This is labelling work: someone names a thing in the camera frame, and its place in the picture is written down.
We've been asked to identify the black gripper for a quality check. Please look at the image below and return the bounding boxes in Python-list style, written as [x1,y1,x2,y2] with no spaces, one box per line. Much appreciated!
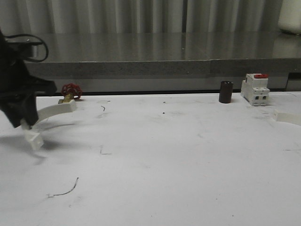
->
[0,33,56,128]

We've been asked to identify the brass valve red handwheel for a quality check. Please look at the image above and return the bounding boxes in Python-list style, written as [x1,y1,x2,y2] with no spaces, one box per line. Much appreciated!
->
[58,83,82,104]

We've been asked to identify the grey stone counter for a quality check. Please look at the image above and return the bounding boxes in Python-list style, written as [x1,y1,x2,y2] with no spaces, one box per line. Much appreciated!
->
[27,32,301,93]

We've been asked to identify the dark brown cylindrical coupling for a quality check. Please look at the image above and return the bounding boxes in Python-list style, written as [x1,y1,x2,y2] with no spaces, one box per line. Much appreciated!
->
[219,81,233,104]

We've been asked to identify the white container on counter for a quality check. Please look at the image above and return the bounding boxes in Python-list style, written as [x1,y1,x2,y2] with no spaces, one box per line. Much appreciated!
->
[278,0,301,35]

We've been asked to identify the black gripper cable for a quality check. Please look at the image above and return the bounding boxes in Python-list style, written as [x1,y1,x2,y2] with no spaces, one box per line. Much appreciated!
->
[4,34,49,63]

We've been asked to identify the white circuit breaker red switch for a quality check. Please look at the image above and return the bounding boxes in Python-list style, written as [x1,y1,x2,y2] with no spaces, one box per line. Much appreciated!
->
[241,73,270,106]

